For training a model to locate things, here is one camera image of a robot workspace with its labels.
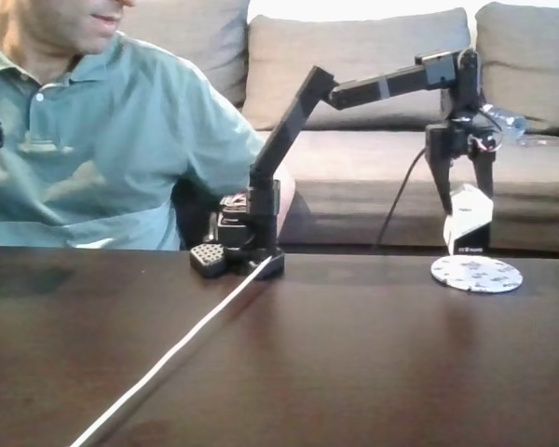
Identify grey fabric sofa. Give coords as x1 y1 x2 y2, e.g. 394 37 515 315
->
118 0 559 256

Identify clear plastic water bottle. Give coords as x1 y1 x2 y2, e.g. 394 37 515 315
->
483 103 527 139

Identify grey sofa back cushion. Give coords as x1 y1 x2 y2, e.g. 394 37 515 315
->
241 7 476 133
118 0 252 111
473 1 559 139

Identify person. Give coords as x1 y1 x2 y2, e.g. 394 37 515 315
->
0 0 298 251

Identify white and black servo box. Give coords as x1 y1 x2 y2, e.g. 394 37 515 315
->
442 183 495 258

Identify red white servo wires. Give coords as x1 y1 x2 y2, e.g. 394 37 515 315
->
472 104 505 154

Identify black camera cable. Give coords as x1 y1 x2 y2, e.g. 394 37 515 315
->
375 147 428 249

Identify clear plastic wrapper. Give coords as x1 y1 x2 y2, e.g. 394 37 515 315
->
515 134 559 149

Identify white round disc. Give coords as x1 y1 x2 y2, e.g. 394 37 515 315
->
429 254 525 295

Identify white cable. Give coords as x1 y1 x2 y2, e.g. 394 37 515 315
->
68 254 275 447

